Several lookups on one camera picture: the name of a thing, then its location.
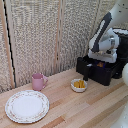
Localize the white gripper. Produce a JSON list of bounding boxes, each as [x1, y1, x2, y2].
[[87, 48, 119, 64]]

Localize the black air fryer drawer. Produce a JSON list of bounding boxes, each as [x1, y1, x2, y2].
[[75, 54, 123, 87]]

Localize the pink mug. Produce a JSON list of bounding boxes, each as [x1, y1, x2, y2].
[[31, 73, 49, 92]]

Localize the yellow fries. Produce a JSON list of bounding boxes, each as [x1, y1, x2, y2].
[[73, 79, 86, 89]]

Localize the small white bowl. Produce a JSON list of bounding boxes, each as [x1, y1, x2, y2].
[[70, 78, 88, 93]]

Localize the white plate patterned rim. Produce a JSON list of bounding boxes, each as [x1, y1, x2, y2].
[[4, 89, 51, 125]]

